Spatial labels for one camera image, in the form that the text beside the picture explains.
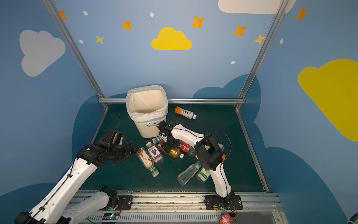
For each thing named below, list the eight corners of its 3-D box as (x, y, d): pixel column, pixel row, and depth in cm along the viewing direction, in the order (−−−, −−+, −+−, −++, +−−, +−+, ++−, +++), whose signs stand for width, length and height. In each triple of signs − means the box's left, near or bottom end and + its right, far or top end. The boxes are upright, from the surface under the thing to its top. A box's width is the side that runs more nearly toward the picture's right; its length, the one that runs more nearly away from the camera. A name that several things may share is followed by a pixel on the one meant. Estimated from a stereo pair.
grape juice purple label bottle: (156, 165, 88) (155, 164, 86) (144, 145, 97) (143, 144, 95) (165, 159, 91) (165, 157, 89) (153, 140, 99) (153, 139, 98)
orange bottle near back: (174, 113, 119) (174, 109, 115) (176, 110, 122) (176, 105, 117) (194, 121, 114) (195, 117, 110) (196, 117, 116) (197, 113, 112)
